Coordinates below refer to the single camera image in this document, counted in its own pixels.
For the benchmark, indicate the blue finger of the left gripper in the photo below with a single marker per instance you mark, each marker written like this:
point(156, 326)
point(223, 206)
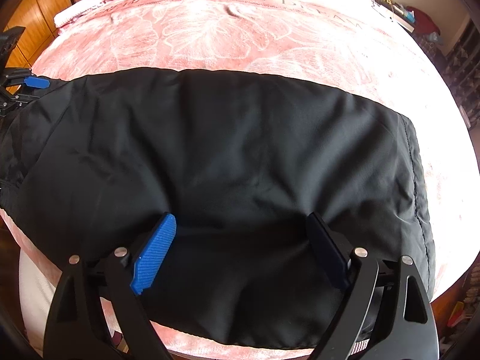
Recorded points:
point(36, 82)

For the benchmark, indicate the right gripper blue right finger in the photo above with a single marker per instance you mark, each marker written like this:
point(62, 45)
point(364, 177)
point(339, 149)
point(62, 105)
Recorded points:
point(331, 259)

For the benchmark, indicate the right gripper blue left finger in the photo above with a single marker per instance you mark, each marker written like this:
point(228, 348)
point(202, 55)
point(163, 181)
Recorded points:
point(150, 256)

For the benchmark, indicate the black padded pants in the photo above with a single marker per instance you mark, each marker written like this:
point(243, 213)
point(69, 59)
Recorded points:
point(240, 160)

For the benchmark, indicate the wooden wardrobe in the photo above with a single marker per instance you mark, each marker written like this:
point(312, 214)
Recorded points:
point(37, 19)

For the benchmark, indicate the white pink folded towel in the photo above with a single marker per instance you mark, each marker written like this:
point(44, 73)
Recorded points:
point(77, 9)

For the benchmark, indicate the pink floral bed blanket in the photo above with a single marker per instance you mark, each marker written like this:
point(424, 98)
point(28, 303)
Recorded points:
point(347, 44)

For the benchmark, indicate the dark red cloth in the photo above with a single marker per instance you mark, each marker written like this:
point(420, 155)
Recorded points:
point(423, 24)

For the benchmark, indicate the cluttered side table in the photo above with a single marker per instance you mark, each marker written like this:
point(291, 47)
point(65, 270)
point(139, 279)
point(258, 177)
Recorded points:
point(398, 13)

